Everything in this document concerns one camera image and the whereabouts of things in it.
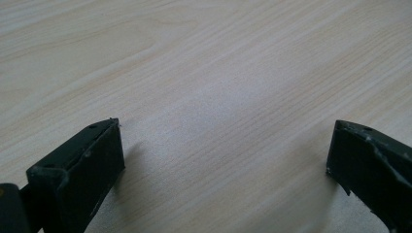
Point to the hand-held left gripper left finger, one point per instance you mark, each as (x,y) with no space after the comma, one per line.
(81,168)

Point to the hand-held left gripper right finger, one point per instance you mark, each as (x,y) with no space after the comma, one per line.
(372,168)

